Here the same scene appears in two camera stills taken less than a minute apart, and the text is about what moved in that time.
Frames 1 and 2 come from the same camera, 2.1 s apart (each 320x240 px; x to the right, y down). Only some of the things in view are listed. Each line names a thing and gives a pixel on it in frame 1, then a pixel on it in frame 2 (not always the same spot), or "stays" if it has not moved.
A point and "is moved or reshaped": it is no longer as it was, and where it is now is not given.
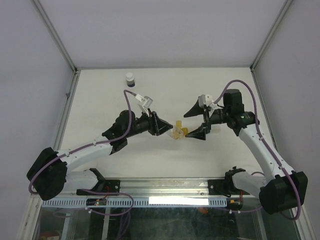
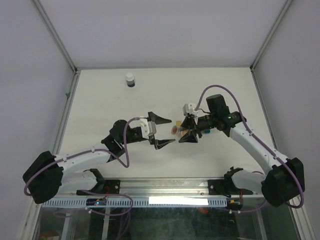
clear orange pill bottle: [176, 133] is moved or reshaped
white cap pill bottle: [130, 79] stays
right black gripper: [200, 132] to [189, 122]
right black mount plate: [224, 187] stays
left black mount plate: [107, 187] stays
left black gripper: [157, 126] to [159, 143]
